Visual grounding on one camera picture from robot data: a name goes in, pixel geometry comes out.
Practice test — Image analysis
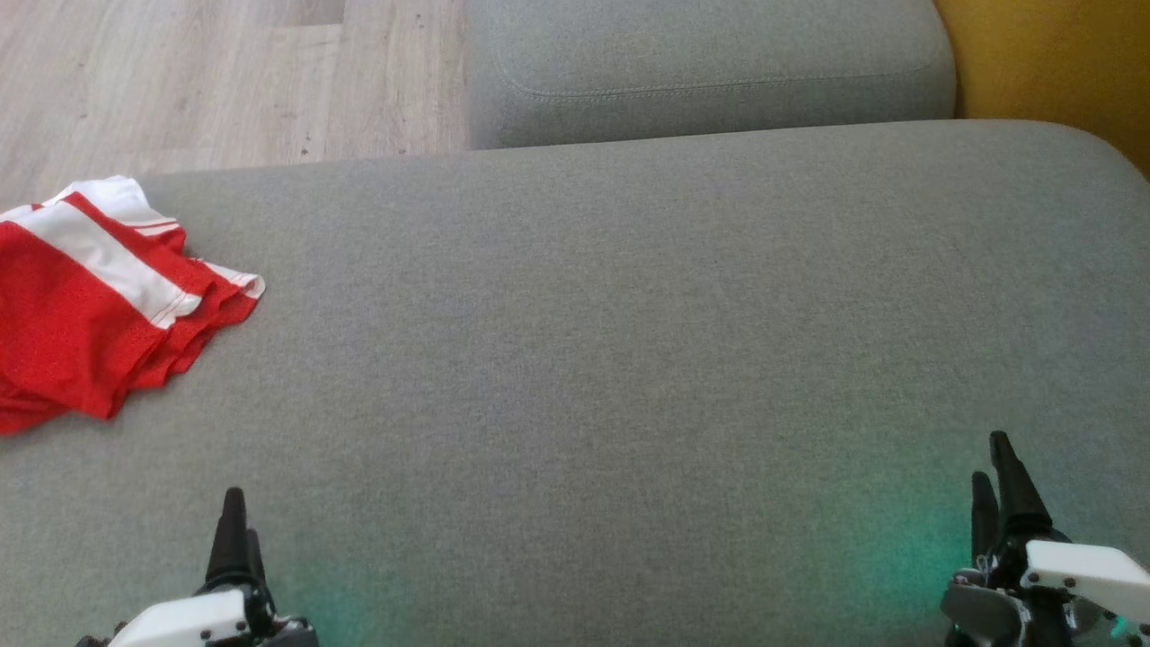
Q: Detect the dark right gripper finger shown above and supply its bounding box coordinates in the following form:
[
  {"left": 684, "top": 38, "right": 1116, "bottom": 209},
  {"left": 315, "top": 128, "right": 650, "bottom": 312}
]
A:
[
  {"left": 990, "top": 431, "right": 1053, "bottom": 541},
  {"left": 971, "top": 471, "right": 1001, "bottom": 563}
]

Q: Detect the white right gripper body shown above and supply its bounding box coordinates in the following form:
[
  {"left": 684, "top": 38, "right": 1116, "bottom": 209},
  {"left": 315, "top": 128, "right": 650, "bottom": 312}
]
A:
[{"left": 942, "top": 532, "right": 1150, "bottom": 647}]

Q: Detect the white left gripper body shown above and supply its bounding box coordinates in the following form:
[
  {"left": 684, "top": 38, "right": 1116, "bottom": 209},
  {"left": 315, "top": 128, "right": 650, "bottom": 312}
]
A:
[{"left": 76, "top": 588, "right": 321, "bottom": 647}]

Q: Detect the red shorts wide white stripe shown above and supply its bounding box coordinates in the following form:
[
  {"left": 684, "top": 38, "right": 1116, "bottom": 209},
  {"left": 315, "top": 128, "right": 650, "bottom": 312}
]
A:
[{"left": 0, "top": 192, "right": 206, "bottom": 438}]

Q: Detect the grey sofa seat cushion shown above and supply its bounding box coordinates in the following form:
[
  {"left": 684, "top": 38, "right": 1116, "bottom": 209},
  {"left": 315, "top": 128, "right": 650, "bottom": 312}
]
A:
[{"left": 0, "top": 120, "right": 1150, "bottom": 647}]

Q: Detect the grey sofa back cushion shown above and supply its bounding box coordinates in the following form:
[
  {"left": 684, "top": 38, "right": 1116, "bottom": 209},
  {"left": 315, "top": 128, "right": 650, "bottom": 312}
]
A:
[{"left": 464, "top": 0, "right": 957, "bottom": 150}]

